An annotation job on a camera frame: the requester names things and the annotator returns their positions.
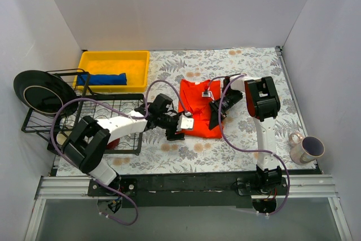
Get aluminium frame rail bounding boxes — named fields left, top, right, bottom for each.
left=35, top=174, right=338, bottom=199

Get orange t shirt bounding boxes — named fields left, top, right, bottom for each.
left=179, top=79, right=222, bottom=139

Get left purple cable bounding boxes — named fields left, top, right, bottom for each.
left=50, top=80, right=192, bottom=226

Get purple cable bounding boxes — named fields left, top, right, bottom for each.
left=50, top=80, right=192, bottom=226
left=202, top=73, right=290, bottom=216

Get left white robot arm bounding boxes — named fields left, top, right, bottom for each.
left=61, top=94, right=194, bottom=196

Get blue rolled t shirt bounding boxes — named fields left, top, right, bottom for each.
left=76, top=73, right=127, bottom=86

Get purple ceramic mug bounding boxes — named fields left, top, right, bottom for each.
left=288, top=132, right=325, bottom=165

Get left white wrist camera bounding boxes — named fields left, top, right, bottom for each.
left=177, top=112, right=194, bottom=132

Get yellow plastic bin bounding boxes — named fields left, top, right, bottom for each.
left=78, top=51, right=150, bottom=93

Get cream cup in rack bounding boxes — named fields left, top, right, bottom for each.
left=56, top=133, right=68, bottom=146

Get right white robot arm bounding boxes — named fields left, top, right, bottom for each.
left=209, top=74, right=282, bottom=195

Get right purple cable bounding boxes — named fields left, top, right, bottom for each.
left=202, top=73, right=290, bottom=216

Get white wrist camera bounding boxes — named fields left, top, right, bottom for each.
left=201, top=90, right=213, bottom=98
left=177, top=112, right=194, bottom=132

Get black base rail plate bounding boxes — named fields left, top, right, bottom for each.
left=87, top=172, right=290, bottom=208

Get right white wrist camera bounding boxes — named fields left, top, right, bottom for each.
left=201, top=90, right=213, bottom=98

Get black wire dish rack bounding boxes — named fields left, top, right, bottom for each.
left=21, top=69, right=144, bottom=153

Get floral table mat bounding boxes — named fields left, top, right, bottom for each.
left=56, top=46, right=315, bottom=177

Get red bowl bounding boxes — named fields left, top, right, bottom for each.
left=107, top=138, right=120, bottom=150

